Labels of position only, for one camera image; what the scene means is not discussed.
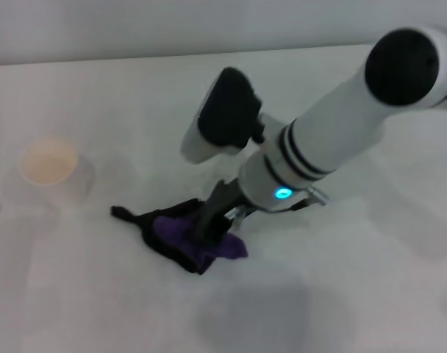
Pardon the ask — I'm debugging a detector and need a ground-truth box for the purple rag with black trim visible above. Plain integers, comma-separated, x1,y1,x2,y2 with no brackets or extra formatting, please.
110,197,248,275

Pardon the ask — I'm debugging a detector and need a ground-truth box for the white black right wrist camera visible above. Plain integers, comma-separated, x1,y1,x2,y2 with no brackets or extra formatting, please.
180,67,263,165

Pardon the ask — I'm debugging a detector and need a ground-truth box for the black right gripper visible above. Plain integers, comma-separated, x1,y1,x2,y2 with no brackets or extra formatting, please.
193,179,245,244

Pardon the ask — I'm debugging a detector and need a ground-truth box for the white paper cup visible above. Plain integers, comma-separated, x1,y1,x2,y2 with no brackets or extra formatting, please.
19,136,96,207

